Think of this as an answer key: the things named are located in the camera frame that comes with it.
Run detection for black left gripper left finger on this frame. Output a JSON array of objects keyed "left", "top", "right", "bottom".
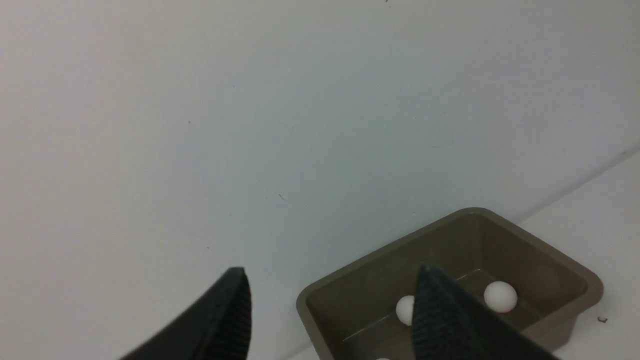
[{"left": 123, "top": 267, "right": 252, "bottom": 360}]

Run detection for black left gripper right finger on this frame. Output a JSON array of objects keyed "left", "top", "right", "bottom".
[{"left": 411, "top": 265, "right": 556, "bottom": 360}]

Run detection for taupe plastic storage bin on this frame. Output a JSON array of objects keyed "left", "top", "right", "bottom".
[{"left": 296, "top": 207, "right": 604, "bottom": 360}]

